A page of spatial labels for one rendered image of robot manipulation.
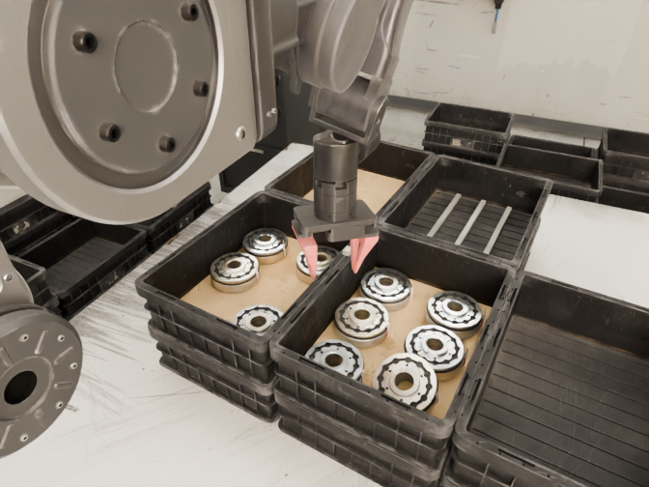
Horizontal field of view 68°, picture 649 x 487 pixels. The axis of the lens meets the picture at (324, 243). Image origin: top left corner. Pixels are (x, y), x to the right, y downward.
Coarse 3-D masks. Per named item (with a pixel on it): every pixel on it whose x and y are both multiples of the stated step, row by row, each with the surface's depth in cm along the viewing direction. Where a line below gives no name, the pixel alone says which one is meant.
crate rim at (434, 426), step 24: (408, 240) 99; (504, 264) 92; (504, 288) 89; (480, 336) 77; (288, 360) 74; (312, 360) 73; (480, 360) 74; (336, 384) 71; (360, 384) 70; (384, 408) 68; (408, 408) 67; (456, 408) 66; (432, 432) 65
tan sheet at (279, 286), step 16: (288, 240) 116; (288, 256) 111; (272, 272) 106; (288, 272) 106; (208, 288) 102; (256, 288) 102; (272, 288) 102; (288, 288) 102; (304, 288) 102; (192, 304) 98; (208, 304) 98; (224, 304) 98; (240, 304) 98; (272, 304) 98; (288, 304) 98
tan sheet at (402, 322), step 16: (416, 288) 102; (432, 288) 102; (416, 304) 98; (480, 304) 98; (400, 320) 94; (416, 320) 94; (320, 336) 91; (336, 336) 91; (400, 336) 91; (368, 352) 88; (384, 352) 88; (400, 352) 88; (368, 368) 85; (464, 368) 85; (368, 384) 82; (400, 384) 82; (448, 384) 82; (448, 400) 79
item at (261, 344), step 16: (256, 192) 114; (272, 192) 114; (240, 208) 109; (192, 240) 99; (176, 256) 94; (336, 256) 94; (144, 272) 90; (144, 288) 87; (160, 304) 86; (176, 304) 83; (192, 320) 83; (208, 320) 80; (224, 320) 80; (224, 336) 80; (240, 336) 78; (256, 336) 77; (272, 336) 77
